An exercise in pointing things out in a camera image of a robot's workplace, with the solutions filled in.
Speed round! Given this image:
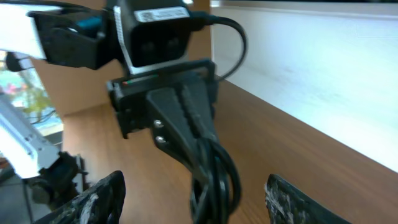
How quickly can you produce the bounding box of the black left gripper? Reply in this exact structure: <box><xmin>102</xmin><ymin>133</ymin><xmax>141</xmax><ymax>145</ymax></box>
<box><xmin>106</xmin><ymin>59</ymin><xmax>218</xmax><ymax>180</ymax></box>

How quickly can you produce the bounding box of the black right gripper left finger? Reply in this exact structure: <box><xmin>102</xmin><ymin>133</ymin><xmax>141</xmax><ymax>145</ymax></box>
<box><xmin>35</xmin><ymin>170</ymin><xmax>126</xmax><ymax>224</ymax></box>

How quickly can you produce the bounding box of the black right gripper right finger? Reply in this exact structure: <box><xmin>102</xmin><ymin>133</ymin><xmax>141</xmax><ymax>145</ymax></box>
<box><xmin>264</xmin><ymin>174</ymin><xmax>349</xmax><ymax>224</ymax></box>

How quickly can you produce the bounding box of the black USB cable bundle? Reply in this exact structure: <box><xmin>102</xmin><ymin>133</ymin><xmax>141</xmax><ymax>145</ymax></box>
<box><xmin>189</xmin><ymin>136</ymin><xmax>243</xmax><ymax>224</ymax></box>

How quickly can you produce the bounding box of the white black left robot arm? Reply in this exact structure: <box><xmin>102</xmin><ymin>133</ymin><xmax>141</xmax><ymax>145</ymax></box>
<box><xmin>1</xmin><ymin>1</ymin><xmax>219</xmax><ymax>208</ymax></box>

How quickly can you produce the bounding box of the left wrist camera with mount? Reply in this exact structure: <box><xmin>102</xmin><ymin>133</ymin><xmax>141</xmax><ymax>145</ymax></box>
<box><xmin>113</xmin><ymin>0</ymin><xmax>209</xmax><ymax>77</ymax></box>

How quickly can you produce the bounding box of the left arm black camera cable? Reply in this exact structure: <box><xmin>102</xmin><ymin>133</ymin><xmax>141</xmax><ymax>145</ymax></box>
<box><xmin>205</xmin><ymin>15</ymin><xmax>249</xmax><ymax>82</ymax></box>

